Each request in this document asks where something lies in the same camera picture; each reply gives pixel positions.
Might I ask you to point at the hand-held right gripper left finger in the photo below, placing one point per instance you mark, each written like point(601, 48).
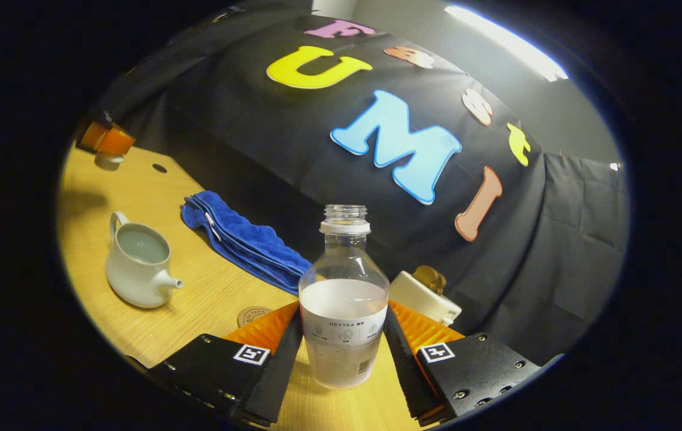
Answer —
point(281, 371)

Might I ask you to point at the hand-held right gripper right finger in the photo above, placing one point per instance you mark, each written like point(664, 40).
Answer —
point(405, 371)

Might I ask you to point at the blue folded towel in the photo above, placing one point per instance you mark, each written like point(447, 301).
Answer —
point(239, 245)

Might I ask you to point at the white ceramic teacup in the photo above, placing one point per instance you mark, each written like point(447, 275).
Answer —
point(137, 269)

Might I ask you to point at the round brown coaster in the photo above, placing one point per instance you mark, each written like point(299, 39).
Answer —
point(253, 314)

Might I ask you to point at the brown bread slice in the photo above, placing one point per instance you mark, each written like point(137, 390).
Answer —
point(431, 278)

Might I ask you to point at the clear plastic water bottle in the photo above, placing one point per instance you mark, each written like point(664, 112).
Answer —
point(344, 323)

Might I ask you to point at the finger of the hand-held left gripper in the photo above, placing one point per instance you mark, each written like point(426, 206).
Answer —
point(91, 136)
point(118, 142)

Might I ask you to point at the white toaster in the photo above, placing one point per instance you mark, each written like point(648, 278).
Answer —
point(422, 299)

